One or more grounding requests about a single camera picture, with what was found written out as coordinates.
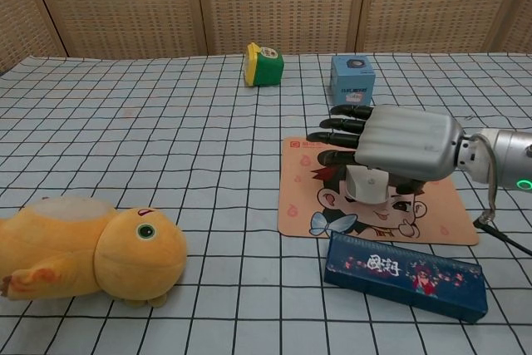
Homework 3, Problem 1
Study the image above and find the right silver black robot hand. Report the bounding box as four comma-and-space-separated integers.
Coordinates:
306, 104, 465, 196

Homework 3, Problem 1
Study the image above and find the light blue box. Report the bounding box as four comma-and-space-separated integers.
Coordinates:
330, 54, 377, 107

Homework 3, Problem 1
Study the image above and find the woven bamboo folding screen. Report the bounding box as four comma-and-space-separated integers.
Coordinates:
0, 0, 532, 76

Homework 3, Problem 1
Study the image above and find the white computer mouse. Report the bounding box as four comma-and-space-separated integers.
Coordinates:
344, 165, 394, 205

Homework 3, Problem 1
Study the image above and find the yellow plush toy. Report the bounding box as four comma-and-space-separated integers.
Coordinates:
0, 195, 188, 309

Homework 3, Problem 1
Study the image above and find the green and yellow box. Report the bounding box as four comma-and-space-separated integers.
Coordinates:
244, 42, 285, 88

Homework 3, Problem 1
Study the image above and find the orange cartoon girl mouse pad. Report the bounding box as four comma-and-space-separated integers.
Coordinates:
276, 136, 480, 247

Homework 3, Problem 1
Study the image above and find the dark blue pencil case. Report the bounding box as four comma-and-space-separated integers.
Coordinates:
323, 232, 489, 325

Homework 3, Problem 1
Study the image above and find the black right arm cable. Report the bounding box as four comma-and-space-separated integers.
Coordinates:
472, 135, 532, 257

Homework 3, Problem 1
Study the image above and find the blue checkered tablecloth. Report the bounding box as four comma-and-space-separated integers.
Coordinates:
0, 52, 532, 355

